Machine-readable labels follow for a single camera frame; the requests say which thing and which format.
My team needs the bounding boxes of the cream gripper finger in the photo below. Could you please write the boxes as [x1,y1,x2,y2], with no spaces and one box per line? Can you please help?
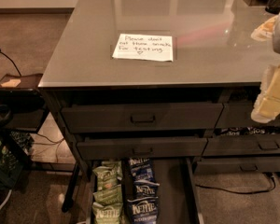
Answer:
[251,16,278,41]
[251,64,280,123]

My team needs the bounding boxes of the dark snack bags in drawer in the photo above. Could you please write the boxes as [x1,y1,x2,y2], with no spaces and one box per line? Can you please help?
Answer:
[215,126,280,136]

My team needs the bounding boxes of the top right drawer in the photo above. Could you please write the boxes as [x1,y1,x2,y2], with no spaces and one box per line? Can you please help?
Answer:
[217,102,280,128]

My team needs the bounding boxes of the middle right drawer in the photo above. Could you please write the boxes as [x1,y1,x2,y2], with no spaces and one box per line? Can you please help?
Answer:
[203,134,280,157]

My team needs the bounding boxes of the bottom right drawer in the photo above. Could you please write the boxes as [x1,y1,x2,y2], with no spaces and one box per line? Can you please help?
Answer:
[195,156,280,174]

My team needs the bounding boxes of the top left drawer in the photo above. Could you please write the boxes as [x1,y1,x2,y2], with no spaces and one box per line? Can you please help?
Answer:
[62,103,223,133]

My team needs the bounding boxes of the dark grey drawer cabinet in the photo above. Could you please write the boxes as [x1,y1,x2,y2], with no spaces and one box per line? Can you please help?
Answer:
[39,0,280,224]

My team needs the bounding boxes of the middle left drawer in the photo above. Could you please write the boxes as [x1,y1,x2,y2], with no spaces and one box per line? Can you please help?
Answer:
[77,136,207,160]

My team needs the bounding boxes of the open bottom left drawer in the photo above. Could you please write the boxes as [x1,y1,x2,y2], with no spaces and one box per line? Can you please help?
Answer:
[86,158,204,224]

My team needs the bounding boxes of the rear blue Kettle chip bag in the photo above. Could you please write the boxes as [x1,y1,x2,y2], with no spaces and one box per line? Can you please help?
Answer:
[129,158,155,182]

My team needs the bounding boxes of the blue kettle chip bag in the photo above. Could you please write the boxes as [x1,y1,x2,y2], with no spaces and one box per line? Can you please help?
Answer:
[128,197,158,224]
[129,158,155,182]
[134,180,160,198]

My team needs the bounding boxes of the middle blue Kettle chip bag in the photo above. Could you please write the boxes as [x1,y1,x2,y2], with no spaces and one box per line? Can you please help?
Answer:
[134,180,160,198]

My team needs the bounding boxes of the front blue Kettle chip bag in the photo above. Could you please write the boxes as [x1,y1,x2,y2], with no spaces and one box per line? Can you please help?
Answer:
[128,197,158,224]

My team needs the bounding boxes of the rear green Kettle chip bag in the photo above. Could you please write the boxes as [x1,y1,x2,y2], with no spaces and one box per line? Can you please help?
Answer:
[93,161,123,191]

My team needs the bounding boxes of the green kettle chip bag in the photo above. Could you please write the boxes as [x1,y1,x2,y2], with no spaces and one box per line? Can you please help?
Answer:
[93,185,122,205]
[92,203,123,224]
[93,161,123,191]

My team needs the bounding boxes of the middle green Kettle chip bag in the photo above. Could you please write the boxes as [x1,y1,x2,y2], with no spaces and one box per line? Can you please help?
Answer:
[93,185,122,205]

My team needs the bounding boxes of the front green Kettle chip bag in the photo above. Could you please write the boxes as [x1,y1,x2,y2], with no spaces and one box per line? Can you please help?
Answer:
[92,203,123,224]

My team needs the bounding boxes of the white handwritten paper note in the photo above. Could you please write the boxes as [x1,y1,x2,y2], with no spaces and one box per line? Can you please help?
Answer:
[112,34,174,62]

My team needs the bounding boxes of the dark side table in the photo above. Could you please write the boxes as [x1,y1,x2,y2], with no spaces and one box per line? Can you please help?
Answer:
[0,74,49,133]

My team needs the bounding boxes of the black floor cable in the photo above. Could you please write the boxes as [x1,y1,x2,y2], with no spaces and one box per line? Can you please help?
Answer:
[195,172,280,195]

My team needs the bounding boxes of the white floor cable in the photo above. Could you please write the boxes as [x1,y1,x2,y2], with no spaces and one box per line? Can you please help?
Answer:
[0,189,13,224]

